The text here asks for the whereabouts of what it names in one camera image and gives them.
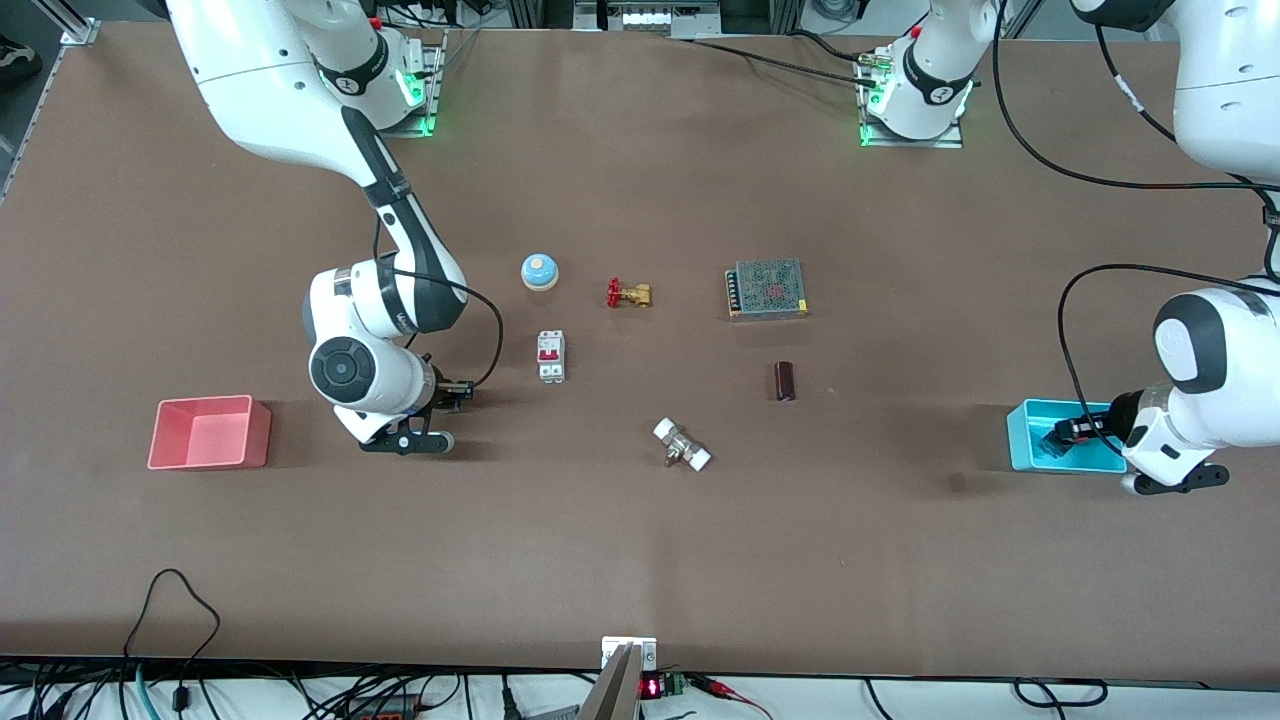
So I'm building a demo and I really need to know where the cyan plastic box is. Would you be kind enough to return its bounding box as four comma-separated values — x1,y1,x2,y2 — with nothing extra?
1006,398,1129,474

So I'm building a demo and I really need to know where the pink plastic box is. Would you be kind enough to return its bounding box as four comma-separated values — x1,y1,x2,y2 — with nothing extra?
147,395,272,471

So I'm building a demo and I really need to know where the perforated metal power supply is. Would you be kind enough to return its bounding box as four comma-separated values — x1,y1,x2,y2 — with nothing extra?
725,258,810,321

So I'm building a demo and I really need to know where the grey metal bar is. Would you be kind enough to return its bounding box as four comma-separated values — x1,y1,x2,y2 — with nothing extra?
578,643,643,720

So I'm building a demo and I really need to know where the red alligator clip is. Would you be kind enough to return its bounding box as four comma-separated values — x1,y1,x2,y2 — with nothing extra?
700,678,773,719

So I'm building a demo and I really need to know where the grey power strip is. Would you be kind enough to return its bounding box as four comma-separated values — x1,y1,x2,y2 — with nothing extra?
573,0,723,37

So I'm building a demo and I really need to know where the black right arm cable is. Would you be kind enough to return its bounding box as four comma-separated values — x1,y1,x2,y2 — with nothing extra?
374,205,505,393

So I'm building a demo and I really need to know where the long black left arm cable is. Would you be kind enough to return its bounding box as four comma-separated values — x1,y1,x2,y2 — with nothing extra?
992,0,1280,281

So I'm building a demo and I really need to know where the black coiled cable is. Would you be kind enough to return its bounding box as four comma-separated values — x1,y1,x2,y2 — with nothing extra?
1013,678,1109,709

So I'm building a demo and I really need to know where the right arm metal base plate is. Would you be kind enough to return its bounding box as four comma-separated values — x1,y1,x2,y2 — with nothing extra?
378,28,448,138

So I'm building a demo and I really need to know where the black looped thin cable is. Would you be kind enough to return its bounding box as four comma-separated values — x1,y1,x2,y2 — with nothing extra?
123,568,222,693

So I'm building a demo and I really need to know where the white metal bracket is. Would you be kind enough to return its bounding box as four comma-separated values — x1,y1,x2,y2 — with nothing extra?
601,636,659,673

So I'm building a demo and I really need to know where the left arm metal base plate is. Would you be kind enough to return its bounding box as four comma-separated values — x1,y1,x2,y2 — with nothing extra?
858,55,966,151

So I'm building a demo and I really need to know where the black cable with white label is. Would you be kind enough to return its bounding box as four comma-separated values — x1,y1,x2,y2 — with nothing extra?
1093,22,1181,143

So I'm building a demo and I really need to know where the black cable across table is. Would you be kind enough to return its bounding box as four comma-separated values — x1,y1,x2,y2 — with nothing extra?
670,30,886,89

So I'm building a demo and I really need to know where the aluminium frame profile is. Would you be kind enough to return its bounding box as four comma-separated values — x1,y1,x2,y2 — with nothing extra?
58,0,101,47

